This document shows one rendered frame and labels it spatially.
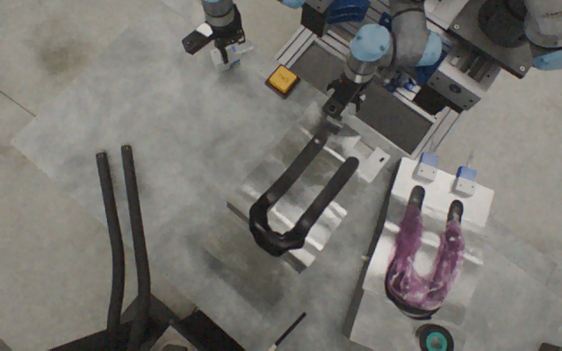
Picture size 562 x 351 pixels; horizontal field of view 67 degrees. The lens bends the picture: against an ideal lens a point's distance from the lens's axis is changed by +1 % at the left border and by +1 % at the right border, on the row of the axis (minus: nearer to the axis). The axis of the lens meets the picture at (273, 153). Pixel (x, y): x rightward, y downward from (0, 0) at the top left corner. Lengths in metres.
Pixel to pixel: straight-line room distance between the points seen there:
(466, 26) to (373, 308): 0.75
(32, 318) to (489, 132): 2.29
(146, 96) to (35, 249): 1.13
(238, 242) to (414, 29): 0.67
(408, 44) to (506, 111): 1.51
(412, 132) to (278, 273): 1.08
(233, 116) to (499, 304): 0.90
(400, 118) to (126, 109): 1.20
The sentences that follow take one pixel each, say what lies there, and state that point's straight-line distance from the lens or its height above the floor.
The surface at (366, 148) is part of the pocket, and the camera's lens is 1.21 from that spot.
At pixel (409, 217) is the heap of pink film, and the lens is 1.16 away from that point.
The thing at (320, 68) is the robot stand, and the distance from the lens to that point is 2.02.
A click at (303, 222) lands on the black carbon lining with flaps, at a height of 0.92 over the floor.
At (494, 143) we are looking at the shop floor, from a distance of 2.37.
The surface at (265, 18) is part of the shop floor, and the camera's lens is 2.38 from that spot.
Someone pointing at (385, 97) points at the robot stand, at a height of 0.21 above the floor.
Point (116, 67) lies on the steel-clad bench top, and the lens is 1.42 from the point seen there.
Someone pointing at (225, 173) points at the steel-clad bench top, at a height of 0.80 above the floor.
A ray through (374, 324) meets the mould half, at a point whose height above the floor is 0.91.
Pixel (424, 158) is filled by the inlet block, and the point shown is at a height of 0.87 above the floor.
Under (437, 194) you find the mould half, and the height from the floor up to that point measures 0.86.
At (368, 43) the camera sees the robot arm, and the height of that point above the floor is 1.20.
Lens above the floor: 1.99
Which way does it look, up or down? 74 degrees down
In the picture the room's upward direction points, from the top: 3 degrees clockwise
